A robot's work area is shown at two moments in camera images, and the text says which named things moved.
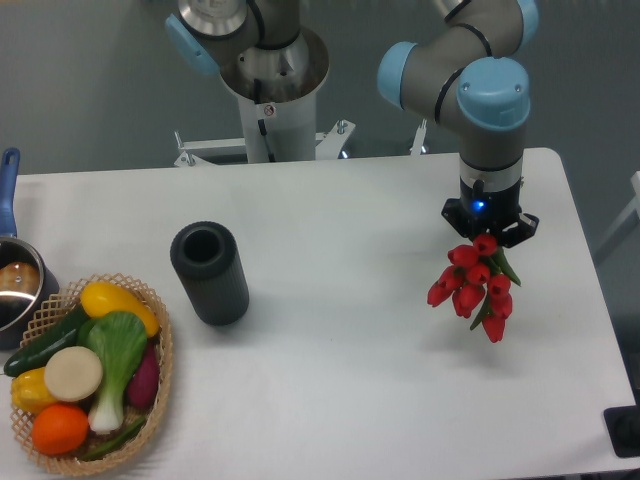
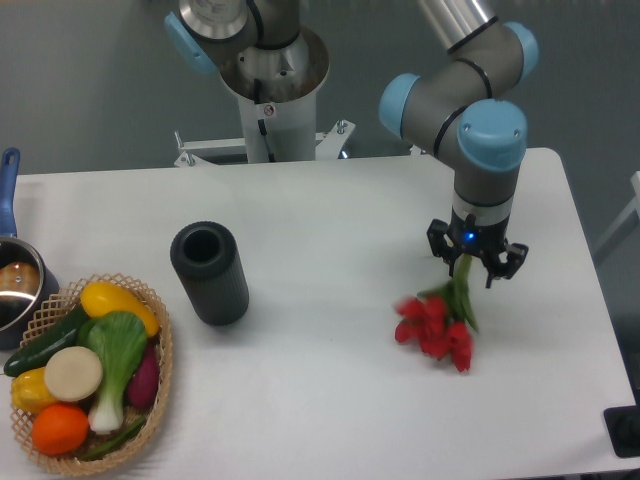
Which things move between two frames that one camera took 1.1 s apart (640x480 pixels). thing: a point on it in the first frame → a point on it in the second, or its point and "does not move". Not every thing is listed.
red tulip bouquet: x=478 y=281 → x=441 y=319
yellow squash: x=102 y=297 does not move
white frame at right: x=633 y=207 does not move
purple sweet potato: x=144 y=384 does not move
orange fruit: x=59 y=429 does not move
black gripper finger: x=525 y=229 → x=512 y=259
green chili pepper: x=117 y=442 does not move
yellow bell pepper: x=28 y=390 does not move
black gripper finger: x=452 y=211 → x=439 y=246
